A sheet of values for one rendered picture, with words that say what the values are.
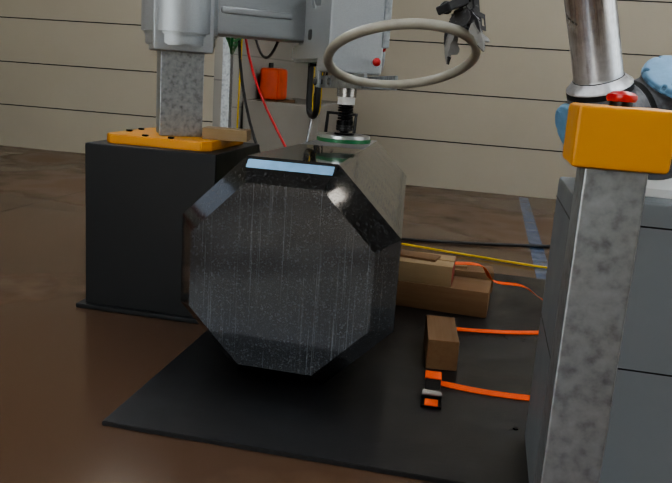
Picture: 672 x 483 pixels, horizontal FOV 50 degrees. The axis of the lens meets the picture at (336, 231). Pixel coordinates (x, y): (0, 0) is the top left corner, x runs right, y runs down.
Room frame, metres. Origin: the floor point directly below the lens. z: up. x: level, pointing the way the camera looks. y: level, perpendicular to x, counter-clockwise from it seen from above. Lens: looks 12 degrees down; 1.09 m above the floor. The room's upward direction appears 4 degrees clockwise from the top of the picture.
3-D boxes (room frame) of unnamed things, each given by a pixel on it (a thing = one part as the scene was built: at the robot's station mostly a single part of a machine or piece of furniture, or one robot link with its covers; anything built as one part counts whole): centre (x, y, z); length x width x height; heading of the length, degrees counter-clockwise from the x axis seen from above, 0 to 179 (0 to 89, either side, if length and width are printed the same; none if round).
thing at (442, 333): (2.77, -0.45, 0.07); 0.30 x 0.12 x 0.12; 175
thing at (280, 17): (3.43, 0.57, 1.35); 0.74 x 0.34 x 0.25; 113
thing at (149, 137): (3.35, 0.76, 0.76); 0.49 x 0.49 x 0.05; 79
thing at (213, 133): (3.26, 0.52, 0.81); 0.20 x 0.10 x 0.05; 87
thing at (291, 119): (6.34, 0.37, 0.43); 1.30 x 0.62 x 0.86; 169
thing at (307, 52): (3.35, 0.08, 1.28); 0.74 x 0.23 x 0.49; 14
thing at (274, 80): (6.26, 0.60, 1.00); 0.50 x 0.22 x 0.33; 169
